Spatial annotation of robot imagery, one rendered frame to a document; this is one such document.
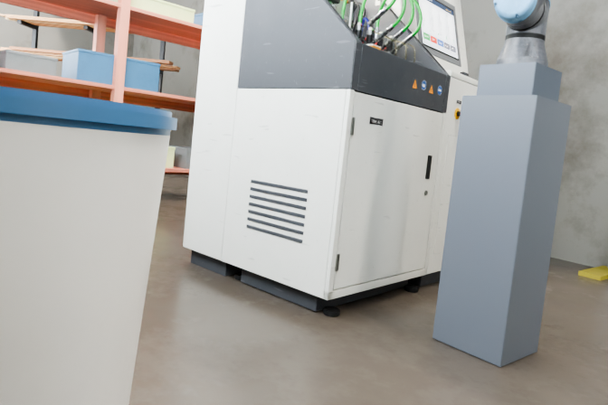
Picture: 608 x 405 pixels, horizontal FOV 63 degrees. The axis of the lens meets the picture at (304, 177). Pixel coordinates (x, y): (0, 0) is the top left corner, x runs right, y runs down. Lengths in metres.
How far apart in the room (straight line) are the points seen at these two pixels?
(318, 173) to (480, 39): 2.71
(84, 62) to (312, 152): 2.58
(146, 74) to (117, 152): 3.50
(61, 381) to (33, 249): 0.19
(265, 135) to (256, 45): 0.36
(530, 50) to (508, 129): 0.26
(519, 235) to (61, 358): 1.23
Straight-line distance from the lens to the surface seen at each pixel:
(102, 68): 4.07
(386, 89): 1.86
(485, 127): 1.63
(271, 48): 1.97
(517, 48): 1.69
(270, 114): 1.92
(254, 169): 1.97
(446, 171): 2.33
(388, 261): 2.02
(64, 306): 0.72
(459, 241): 1.67
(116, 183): 0.71
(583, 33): 3.89
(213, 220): 2.17
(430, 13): 2.76
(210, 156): 2.18
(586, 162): 3.74
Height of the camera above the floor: 0.59
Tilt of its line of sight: 4 degrees down
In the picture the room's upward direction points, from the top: 6 degrees clockwise
